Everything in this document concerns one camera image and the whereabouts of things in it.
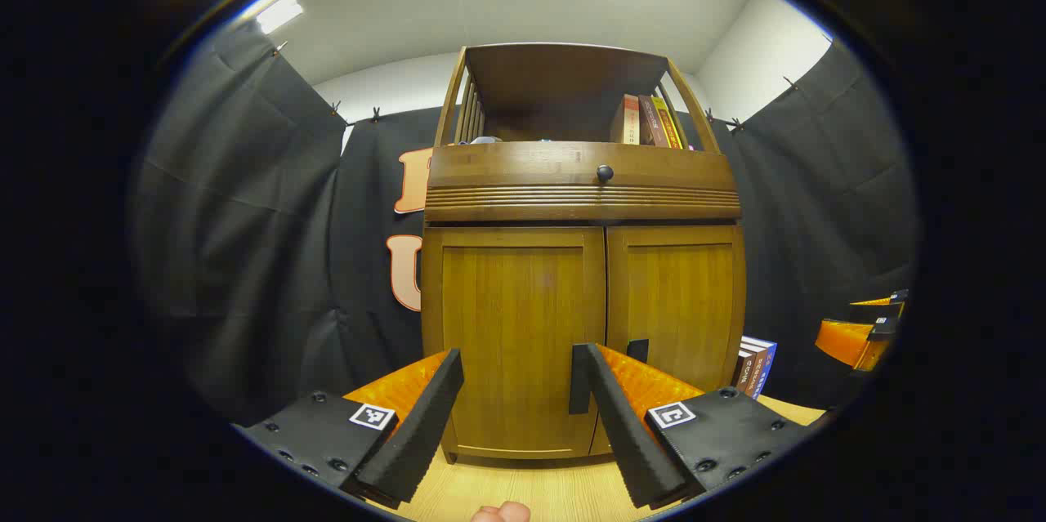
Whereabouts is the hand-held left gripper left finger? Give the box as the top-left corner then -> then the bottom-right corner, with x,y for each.
233,348 -> 465,511

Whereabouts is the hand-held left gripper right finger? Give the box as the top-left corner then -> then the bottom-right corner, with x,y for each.
584,342 -> 826,511

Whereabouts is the wooden shoe cabinet door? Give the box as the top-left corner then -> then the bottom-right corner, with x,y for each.
422,226 -> 606,460
605,224 -> 747,392

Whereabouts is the wooden double-door shoe cabinet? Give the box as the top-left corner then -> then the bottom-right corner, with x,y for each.
421,42 -> 747,464

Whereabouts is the wooden cabinet drawer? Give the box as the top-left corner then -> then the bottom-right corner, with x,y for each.
425,141 -> 742,222

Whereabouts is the black backdrop cloth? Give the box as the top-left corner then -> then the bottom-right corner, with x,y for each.
135,20 -> 920,425

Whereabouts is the yellow book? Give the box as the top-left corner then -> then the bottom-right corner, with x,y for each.
651,96 -> 685,149

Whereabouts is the dark brown book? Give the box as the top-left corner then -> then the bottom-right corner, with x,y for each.
638,95 -> 668,147

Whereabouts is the orange book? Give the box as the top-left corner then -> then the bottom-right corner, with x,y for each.
610,94 -> 641,145

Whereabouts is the small ceiling light panel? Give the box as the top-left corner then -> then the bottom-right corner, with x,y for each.
256,0 -> 304,34

